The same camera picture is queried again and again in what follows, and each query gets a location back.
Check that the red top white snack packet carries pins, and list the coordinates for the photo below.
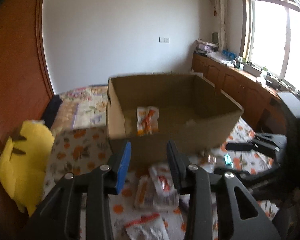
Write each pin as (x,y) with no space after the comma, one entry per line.
(147,227)

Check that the wooden headboard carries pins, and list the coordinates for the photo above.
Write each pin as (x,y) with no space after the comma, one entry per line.
(25,85)

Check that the teal small snack packet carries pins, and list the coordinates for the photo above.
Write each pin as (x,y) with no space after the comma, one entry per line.
(228,161)

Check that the brown cardboard box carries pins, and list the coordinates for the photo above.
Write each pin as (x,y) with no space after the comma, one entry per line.
(192,113)

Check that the silver crumpled snack packet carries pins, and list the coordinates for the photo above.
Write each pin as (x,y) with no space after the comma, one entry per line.
(166,196)

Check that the wooden cabinet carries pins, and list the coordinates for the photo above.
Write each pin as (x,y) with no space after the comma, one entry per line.
(261,104)

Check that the white wall switch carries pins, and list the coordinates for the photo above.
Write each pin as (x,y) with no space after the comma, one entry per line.
(164,40)

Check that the window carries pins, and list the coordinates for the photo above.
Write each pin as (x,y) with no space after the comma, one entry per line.
(272,40)

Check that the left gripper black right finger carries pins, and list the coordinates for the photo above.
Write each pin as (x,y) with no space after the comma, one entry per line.
(193,180)

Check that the yellow plush toy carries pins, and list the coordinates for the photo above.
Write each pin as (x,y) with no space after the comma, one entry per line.
(23,164)

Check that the chicken feet snack packet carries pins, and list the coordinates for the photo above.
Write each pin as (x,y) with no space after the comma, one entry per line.
(147,120)

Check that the floral quilt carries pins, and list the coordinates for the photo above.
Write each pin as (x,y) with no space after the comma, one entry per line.
(81,108)

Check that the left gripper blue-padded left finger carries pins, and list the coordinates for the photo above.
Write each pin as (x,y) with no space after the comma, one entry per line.
(105,180)

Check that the orange stripe white snack packet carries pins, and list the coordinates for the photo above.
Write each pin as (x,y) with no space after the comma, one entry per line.
(145,194)

